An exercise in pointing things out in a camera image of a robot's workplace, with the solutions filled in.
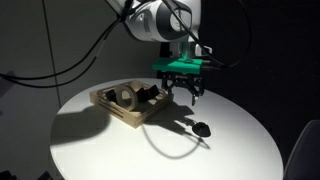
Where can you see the black block in crate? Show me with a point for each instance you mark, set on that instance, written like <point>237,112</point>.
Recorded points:
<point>144,95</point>
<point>110,95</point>

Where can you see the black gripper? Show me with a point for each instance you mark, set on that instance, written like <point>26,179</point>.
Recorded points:
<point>193,83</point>

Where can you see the black block left in crate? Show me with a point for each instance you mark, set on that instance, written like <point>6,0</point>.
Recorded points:
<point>110,95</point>

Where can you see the dark chair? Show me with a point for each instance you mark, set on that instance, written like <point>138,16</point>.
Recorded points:
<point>304,160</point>

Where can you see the round black object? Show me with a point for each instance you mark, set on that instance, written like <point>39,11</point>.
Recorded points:
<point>201,129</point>

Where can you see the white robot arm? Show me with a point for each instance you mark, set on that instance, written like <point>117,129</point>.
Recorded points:
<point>176,22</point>

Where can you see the wooden crate tray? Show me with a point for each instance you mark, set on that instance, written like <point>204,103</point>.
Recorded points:
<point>127,108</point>

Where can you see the green camera mount plate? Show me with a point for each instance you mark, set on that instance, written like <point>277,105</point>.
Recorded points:
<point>179,65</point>

